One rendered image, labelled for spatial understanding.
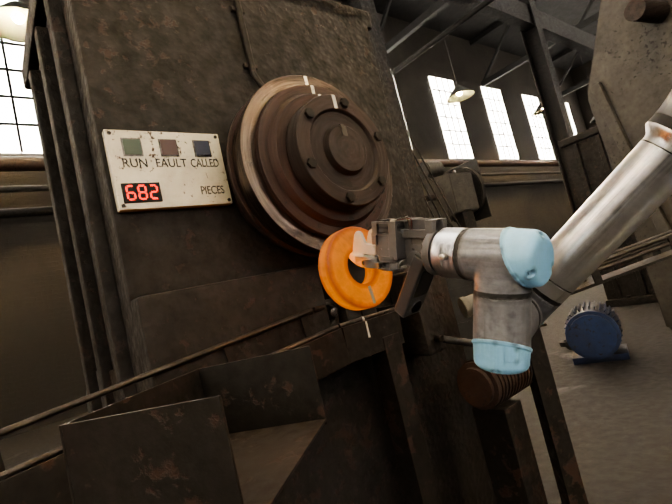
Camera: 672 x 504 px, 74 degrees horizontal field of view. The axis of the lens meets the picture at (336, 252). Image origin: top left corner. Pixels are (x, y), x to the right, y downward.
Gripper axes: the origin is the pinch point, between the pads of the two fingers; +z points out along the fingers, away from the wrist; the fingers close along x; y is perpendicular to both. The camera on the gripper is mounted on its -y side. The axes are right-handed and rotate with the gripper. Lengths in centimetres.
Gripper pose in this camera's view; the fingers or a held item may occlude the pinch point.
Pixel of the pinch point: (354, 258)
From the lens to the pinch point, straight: 82.8
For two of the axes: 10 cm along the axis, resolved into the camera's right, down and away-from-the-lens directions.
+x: -7.6, 1.4, -6.3
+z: -6.5, -0.5, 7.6
